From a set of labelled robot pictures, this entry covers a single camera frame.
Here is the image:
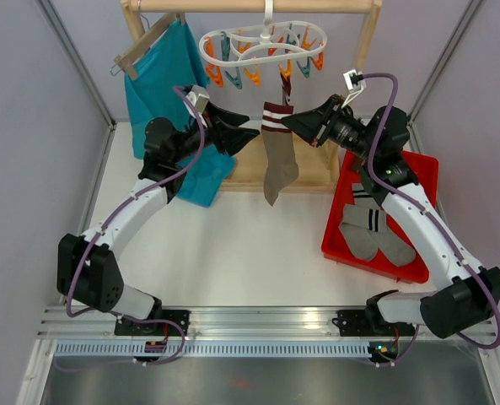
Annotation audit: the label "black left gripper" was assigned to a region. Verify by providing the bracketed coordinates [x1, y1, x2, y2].
[170, 101, 260, 164]

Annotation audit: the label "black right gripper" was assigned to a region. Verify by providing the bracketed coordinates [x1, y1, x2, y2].
[282, 93, 379, 162]

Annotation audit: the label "beige sock maroon striped cuff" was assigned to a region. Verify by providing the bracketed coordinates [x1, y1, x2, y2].
[280, 73, 292, 105]

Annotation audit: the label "orange clothespin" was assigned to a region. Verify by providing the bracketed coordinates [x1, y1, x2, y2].
[278, 60, 293, 80]
[205, 65, 224, 88]
[244, 66, 261, 87]
[310, 52, 325, 71]

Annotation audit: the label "brown striped sock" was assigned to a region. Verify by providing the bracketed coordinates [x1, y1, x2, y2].
[350, 159, 364, 173]

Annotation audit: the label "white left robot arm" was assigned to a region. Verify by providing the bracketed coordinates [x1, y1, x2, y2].
[56, 103, 259, 335]

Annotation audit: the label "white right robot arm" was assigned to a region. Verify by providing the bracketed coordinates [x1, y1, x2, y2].
[281, 94, 500, 338]

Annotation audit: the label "wooden clothes hanger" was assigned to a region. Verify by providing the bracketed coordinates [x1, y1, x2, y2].
[110, 13, 185, 80]

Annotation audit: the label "wooden clothes rack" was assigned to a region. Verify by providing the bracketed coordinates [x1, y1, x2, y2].
[121, 0, 382, 193]

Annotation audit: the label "teal clothespin front left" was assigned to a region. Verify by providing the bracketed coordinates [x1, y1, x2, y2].
[224, 67, 243, 89]

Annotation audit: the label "teal clothespin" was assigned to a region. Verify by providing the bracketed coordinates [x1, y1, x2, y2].
[224, 67, 243, 89]
[297, 57, 312, 78]

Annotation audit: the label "teal clothespin front right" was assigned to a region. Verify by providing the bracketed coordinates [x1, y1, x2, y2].
[297, 57, 312, 78]

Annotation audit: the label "teal t-shirt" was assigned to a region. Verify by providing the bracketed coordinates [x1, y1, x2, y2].
[124, 21, 236, 208]

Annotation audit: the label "red plastic tray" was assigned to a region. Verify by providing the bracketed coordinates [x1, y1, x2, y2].
[321, 151, 438, 284]

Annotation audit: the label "grey sock black stripes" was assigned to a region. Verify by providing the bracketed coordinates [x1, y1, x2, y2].
[338, 183, 416, 267]

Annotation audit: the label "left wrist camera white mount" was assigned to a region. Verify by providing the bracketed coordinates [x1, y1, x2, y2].
[183, 84, 210, 114]

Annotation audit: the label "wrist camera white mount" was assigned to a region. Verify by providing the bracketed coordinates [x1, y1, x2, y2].
[183, 84, 210, 114]
[341, 69, 366, 108]

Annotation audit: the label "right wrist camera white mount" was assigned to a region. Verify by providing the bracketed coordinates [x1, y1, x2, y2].
[341, 69, 366, 108]

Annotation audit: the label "white clip hanger frame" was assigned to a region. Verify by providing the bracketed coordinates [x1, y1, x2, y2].
[198, 1, 328, 68]

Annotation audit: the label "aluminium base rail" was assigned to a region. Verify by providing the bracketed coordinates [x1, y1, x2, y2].
[36, 305, 498, 341]

